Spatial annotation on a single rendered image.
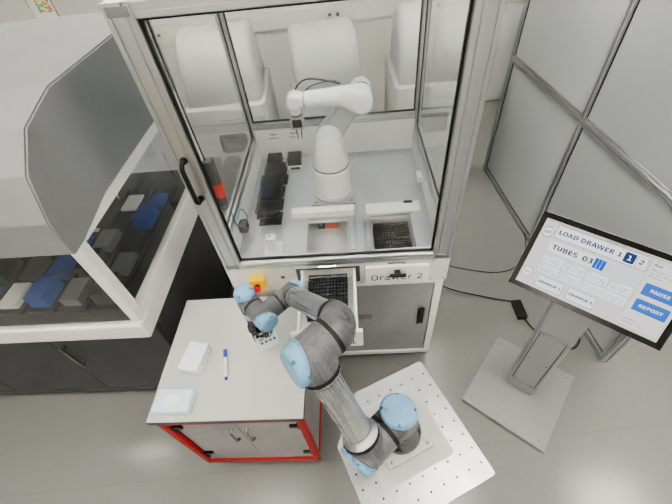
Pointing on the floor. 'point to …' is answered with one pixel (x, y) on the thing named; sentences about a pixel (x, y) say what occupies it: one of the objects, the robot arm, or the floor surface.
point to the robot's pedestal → (419, 454)
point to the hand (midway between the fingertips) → (263, 335)
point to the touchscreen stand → (528, 378)
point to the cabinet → (393, 315)
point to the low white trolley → (239, 391)
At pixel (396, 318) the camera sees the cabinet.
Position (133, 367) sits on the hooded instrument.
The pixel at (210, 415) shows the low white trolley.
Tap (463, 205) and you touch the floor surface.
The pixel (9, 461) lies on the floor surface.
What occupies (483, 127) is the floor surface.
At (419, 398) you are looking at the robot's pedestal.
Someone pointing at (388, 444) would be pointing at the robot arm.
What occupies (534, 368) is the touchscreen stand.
